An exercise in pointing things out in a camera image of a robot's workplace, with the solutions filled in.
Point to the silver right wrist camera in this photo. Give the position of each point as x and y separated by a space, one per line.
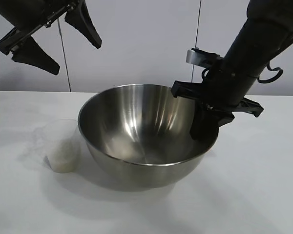
194 56

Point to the stainless steel mixing bowl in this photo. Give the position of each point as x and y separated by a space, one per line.
136 122

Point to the white rice grains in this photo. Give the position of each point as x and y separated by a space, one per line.
63 161

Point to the transparent plastic measuring cup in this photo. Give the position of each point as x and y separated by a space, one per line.
63 146

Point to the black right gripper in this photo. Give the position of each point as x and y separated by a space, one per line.
227 85

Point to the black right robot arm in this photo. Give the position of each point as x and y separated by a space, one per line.
258 29

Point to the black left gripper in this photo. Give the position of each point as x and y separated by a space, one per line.
27 14

